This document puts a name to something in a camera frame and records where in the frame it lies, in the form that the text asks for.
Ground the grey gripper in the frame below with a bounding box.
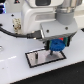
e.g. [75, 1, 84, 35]
[40, 20, 78, 46]

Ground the blue plastic gear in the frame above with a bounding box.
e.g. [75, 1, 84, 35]
[49, 41, 65, 51]

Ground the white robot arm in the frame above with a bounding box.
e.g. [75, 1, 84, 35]
[21, 0, 81, 48]

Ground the beige electrical connector block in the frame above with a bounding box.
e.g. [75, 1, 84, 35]
[12, 18, 21, 32]

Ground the black cable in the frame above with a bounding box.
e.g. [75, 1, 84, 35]
[0, 27, 42, 40]

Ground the metal peg base plate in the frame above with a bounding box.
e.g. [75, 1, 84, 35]
[26, 49, 66, 68]

